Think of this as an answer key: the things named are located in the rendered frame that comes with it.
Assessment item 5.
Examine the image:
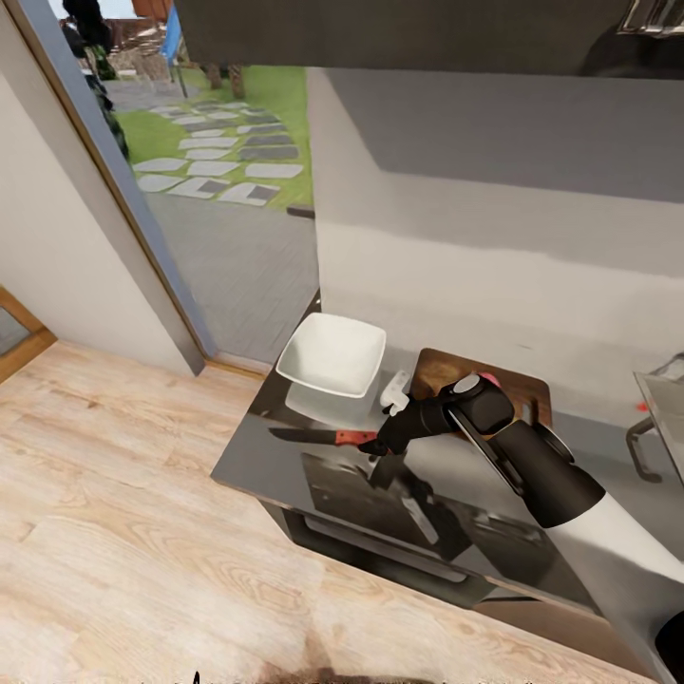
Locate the cutting board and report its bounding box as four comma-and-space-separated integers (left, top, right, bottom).
408, 348, 553, 430

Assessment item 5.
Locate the parer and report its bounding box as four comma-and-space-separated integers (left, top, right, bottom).
271, 428, 377, 446

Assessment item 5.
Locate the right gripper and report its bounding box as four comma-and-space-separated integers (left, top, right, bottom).
357, 393, 433, 456

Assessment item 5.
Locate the bowl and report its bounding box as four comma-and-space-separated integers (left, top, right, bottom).
276, 313, 387, 398

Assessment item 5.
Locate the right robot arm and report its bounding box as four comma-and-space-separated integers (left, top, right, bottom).
357, 370, 684, 684

